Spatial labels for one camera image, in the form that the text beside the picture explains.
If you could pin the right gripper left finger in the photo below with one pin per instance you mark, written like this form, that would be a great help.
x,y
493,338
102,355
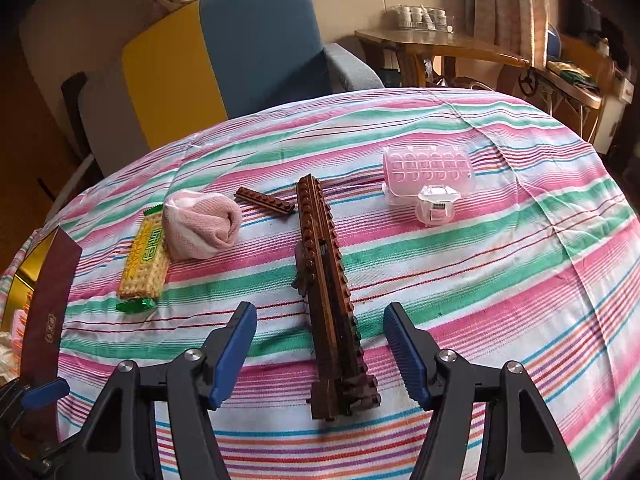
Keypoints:
x,y
119,440

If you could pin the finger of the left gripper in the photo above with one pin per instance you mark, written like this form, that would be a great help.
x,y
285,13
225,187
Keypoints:
x,y
42,396

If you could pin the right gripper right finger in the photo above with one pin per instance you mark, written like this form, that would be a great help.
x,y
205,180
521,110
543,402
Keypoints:
x,y
520,438

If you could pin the brown brick model bar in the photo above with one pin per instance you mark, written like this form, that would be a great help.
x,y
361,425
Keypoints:
x,y
344,385

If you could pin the pink sock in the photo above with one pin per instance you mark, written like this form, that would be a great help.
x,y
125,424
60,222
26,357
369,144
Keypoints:
x,y
199,225

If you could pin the gold maroon gift box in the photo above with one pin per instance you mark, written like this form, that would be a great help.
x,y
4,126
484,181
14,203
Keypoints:
x,y
35,307

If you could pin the small green cracker packet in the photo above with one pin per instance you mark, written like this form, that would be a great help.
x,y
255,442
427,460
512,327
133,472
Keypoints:
x,y
145,270

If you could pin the striped tablecloth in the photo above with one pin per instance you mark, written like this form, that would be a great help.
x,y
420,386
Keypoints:
x,y
540,264

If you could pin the pink lidded plastic case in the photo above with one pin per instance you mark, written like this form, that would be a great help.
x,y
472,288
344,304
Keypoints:
x,y
429,177

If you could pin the small brown brick plate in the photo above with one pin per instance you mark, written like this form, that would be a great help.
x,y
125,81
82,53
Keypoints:
x,y
265,201

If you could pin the wooden shelf unit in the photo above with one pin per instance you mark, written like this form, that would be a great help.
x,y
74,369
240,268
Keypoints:
x,y
582,87

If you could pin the wooden side table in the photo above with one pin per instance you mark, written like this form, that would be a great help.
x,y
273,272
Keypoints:
x,y
413,47

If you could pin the yellow blue grey armchair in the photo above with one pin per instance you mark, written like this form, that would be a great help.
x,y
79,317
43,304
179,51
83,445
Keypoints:
x,y
211,61

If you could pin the white tea set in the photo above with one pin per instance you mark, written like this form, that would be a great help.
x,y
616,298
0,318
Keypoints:
x,y
423,17

